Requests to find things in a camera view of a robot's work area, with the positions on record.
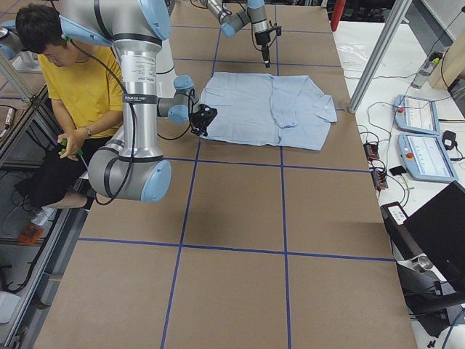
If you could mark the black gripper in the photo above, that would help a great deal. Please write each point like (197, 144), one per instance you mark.
(200, 121)
(262, 38)

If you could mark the light blue button shirt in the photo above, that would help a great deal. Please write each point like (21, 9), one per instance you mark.
(262, 109)

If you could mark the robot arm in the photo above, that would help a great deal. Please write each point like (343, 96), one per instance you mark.
(131, 165)
(253, 13)

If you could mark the red cylinder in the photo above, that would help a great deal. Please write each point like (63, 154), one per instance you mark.
(338, 11)

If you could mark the clear plastic bag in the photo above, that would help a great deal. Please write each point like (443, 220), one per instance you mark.
(352, 56)

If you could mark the person in yellow shirt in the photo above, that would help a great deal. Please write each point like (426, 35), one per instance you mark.
(82, 84)

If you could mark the far blue teach pendant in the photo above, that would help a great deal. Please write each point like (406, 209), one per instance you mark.
(415, 114)

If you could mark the blue teach pendant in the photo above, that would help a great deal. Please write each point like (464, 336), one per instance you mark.
(425, 158)
(415, 114)

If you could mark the clear water bottle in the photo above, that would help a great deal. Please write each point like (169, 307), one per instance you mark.
(426, 69)

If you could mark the near blue teach pendant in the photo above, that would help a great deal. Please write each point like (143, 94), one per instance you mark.
(425, 158)

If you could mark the black laptop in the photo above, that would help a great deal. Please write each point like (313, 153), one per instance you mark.
(438, 229)

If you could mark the aluminium frame post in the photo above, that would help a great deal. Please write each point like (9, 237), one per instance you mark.
(384, 40)

